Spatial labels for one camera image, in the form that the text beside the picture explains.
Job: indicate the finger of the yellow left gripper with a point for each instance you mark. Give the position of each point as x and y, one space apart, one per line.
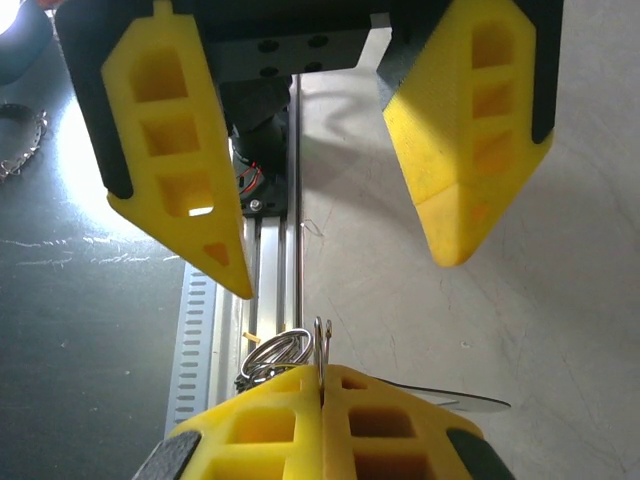
450 150
170 135

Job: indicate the grey metal sheet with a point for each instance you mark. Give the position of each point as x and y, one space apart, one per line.
75 325

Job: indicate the small yellow tab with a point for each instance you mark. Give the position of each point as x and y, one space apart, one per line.
250 336

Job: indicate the dark teal round object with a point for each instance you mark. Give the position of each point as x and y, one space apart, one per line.
25 55

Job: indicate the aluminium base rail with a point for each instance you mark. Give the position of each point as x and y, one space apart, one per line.
272 280

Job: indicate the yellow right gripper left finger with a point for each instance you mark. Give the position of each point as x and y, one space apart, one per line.
260 425

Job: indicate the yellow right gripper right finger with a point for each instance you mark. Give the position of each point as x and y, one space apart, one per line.
390 430

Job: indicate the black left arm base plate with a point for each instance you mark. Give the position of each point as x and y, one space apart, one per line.
265 192

